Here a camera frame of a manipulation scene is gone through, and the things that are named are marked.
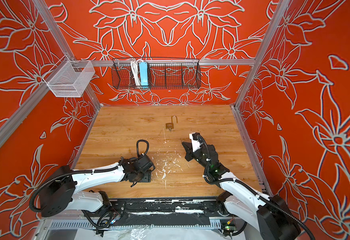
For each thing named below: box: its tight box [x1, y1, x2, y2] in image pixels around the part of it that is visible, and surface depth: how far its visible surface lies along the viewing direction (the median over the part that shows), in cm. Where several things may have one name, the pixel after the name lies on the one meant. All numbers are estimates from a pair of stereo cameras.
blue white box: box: [139, 62, 149, 89], surface depth 92 cm
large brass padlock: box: [165, 115, 178, 129], surface depth 109 cm
